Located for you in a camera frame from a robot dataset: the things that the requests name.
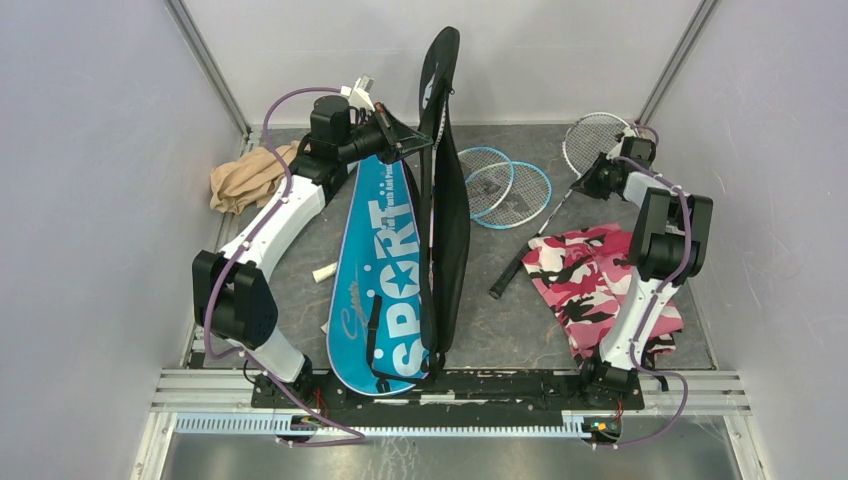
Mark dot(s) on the blue Sport racket bag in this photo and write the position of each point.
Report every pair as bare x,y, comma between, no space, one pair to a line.
373,334

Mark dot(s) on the pink camouflage cloth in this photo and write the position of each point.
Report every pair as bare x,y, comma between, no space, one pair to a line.
583,276

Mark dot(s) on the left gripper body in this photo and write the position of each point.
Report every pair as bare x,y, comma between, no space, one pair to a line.
384,142

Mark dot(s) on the white grip tape roll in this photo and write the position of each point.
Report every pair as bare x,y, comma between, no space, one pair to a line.
324,273

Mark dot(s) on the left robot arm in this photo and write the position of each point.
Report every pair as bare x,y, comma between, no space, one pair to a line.
231,296

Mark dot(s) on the beige cloth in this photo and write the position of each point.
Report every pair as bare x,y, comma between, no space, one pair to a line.
253,178

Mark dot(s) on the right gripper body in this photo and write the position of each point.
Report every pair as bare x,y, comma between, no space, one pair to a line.
595,183

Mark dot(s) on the white badminton racket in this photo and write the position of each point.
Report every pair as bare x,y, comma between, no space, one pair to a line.
591,135

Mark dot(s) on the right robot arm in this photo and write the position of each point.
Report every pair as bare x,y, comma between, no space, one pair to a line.
668,246

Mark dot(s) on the blue badminton racket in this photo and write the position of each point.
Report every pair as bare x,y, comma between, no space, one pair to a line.
489,175
528,197

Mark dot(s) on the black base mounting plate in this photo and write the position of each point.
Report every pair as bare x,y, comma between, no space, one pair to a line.
472,398

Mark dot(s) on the black Crossway racket bag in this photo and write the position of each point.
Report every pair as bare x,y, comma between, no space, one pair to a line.
442,212

